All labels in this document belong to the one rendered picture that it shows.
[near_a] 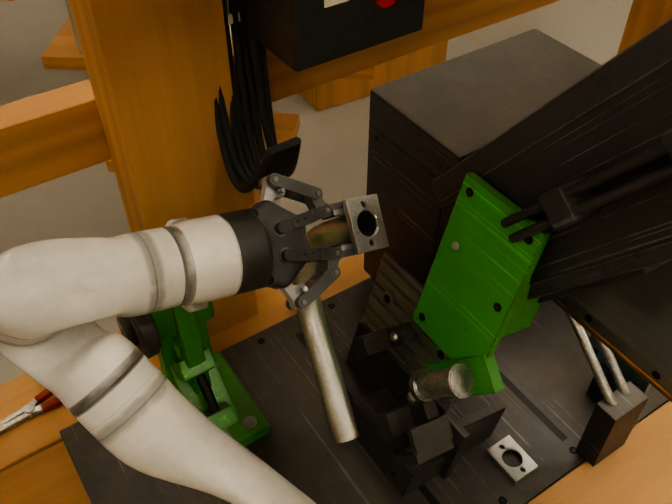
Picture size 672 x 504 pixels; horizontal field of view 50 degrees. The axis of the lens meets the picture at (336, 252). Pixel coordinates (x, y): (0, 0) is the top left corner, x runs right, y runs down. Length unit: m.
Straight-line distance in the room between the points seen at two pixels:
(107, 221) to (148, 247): 2.13
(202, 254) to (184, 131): 0.29
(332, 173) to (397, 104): 1.90
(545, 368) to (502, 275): 0.35
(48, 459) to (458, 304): 0.58
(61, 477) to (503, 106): 0.74
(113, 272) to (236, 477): 0.19
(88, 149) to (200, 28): 0.23
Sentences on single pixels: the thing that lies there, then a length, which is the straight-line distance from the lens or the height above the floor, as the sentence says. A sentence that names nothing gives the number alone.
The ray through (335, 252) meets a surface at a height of 1.25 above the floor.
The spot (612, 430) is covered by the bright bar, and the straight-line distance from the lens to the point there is 0.96.
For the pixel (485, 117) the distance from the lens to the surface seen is 0.93.
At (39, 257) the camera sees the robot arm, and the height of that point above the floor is 1.38.
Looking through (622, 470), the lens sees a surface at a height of 0.90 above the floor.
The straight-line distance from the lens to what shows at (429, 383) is 0.84.
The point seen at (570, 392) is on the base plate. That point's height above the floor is 0.90.
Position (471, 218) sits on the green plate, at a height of 1.23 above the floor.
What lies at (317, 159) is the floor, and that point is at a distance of 2.89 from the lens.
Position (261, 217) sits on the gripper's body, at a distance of 0.67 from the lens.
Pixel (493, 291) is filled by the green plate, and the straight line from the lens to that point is 0.78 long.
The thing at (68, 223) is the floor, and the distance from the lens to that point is 2.77.
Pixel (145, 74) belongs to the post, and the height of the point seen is 1.34.
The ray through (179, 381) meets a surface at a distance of 0.92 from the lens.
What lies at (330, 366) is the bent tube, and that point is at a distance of 0.83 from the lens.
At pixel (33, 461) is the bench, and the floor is 0.88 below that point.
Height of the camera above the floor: 1.75
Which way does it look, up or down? 44 degrees down
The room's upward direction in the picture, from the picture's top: straight up
